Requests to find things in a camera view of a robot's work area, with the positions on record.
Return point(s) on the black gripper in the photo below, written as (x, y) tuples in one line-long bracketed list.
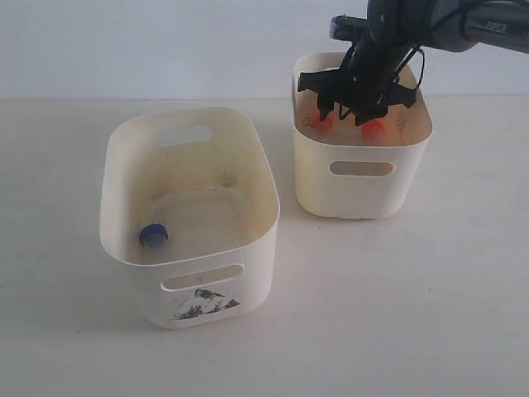
[(365, 84)]

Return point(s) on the orange-capped clear tube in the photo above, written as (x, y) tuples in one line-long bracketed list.
[(373, 133), (322, 127)]

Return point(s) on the blue-capped clear tube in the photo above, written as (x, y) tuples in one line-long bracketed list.
[(154, 241)]

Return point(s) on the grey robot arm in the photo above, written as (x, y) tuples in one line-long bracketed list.
[(452, 26)]

